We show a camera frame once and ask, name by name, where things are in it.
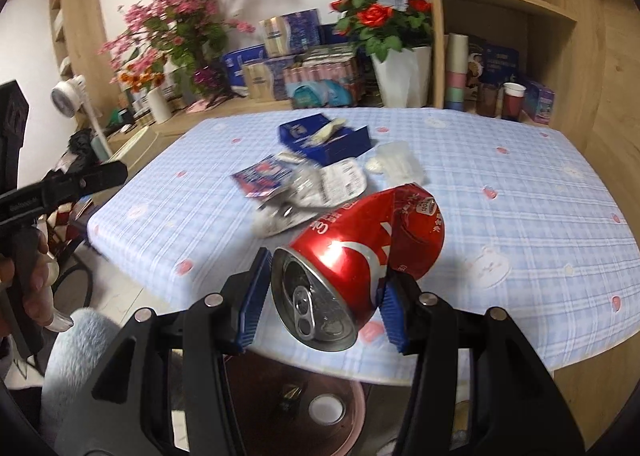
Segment pink blossom artificial plant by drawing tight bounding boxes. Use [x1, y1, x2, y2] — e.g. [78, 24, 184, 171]
[100, 0, 258, 92]

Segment clear plastic container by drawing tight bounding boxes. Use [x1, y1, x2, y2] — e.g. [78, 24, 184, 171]
[375, 142, 431, 184]

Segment person's left hand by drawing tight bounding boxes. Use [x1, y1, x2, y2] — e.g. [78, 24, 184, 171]
[0, 231, 73, 334]

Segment blue and gold gift box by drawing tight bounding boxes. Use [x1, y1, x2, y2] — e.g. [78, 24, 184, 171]
[259, 9, 321, 57]
[240, 56, 296, 102]

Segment red rose plant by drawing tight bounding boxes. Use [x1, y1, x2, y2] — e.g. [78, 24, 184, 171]
[330, 0, 433, 62]

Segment cream crumpled wrapper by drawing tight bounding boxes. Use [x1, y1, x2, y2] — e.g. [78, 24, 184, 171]
[300, 117, 348, 147]

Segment wooden shelf unit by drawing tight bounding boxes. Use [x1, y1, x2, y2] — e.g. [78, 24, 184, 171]
[47, 0, 121, 127]
[415, 0, 606, 152]

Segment small purple printed box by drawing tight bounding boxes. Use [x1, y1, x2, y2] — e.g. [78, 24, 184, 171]
[522, 80, 556, 124]

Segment magenta flower bunch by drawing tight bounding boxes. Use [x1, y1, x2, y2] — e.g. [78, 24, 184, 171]
[192, 66, 228, 97]

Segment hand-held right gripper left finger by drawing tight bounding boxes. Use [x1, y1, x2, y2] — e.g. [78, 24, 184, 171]
[52, 246, 273, 456]

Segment clear plastic wrapper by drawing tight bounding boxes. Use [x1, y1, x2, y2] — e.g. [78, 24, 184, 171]
[285, 162, 328, 209]

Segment blue plaid tablecloth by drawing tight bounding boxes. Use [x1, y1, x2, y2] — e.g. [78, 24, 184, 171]
[86, 106, 640, 384]

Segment red paper cup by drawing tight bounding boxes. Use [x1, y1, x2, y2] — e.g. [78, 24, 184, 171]
[501, 83, 527, 121]

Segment white labelled packet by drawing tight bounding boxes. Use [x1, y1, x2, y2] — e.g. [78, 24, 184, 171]
[315, 159, 371, 207]

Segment blue and red snack packet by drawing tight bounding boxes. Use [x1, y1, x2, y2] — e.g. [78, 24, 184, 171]
[231, 159, 296, 199]

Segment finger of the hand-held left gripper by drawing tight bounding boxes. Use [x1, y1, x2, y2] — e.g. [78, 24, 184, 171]
[42, 159, 127, 211]

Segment white flower pot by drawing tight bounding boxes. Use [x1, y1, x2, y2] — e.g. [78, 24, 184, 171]
[370, 46, 433, 110]

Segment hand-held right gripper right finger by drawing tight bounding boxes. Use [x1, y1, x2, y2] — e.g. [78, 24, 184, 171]
[375, 271, 590, 456]

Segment low wooden cabinet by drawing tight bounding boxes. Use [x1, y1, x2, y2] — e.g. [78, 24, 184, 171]
[107, 99, 296, 162]

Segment white desk fan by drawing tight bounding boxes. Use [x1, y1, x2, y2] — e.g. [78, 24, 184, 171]
[50, 75, 113, 159]

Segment dark cloth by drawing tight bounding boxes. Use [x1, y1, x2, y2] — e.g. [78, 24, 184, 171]
[67, 129, 103, 158]

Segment light blue fluffy cloth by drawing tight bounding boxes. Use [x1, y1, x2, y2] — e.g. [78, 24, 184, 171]
[40, 309, 132, 437]

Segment orange artificial flowers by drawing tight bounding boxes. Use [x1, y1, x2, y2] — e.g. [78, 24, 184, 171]
[117, 61, 166, 92]

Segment pink-brown trash bin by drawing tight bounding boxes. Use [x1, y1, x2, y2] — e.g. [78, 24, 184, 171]
[222, 353, 373, 456]

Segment dark blue printed box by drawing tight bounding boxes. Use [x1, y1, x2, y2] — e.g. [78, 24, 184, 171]
[467, 36, 520, 87]

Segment brown cup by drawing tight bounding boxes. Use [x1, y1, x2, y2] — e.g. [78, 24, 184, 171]
[475, 85, 501, 118]

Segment stack of pastel cups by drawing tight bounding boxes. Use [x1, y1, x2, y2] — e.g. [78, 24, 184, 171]
[445, 32, 468, 112]

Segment white ribbed vase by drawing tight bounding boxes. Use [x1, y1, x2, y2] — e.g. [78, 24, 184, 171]
[145, 86, 173, 124]

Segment blue and white tissue pack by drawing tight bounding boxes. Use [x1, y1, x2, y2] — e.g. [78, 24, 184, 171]
[221, 44, 268, 92]

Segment pink and teal gift pack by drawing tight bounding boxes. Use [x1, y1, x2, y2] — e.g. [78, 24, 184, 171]
[282, 61, 363, 107]

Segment crushed red soda can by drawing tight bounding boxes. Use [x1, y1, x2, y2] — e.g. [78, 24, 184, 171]
[270, 182, 446, 353]

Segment blue cardboard box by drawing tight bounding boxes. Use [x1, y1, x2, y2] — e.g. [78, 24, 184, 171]
[277, 112, 373, 166]

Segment silver foil wrapper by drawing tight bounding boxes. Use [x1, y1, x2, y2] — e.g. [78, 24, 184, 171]
[251, 196, 328, 238]

